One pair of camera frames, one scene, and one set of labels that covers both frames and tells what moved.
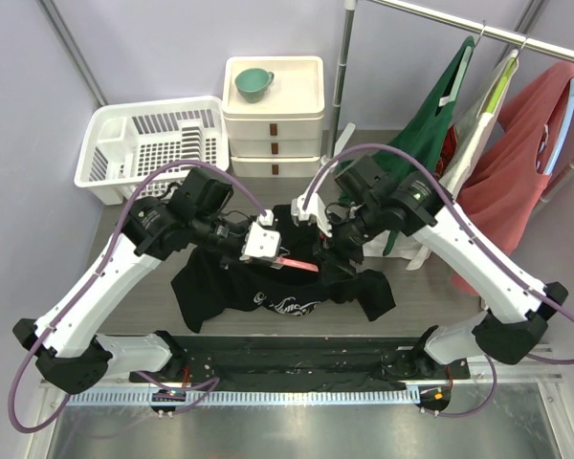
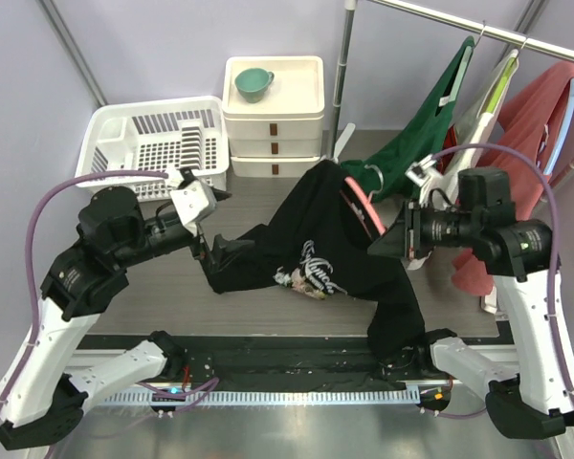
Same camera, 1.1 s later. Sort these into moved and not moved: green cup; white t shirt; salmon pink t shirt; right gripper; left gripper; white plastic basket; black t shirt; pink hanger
Moved: black t shirt; left gripper; pink hanger; right gripper
Not moved: salmon pink t shirt; green cup; white plastic basket; white t shirt
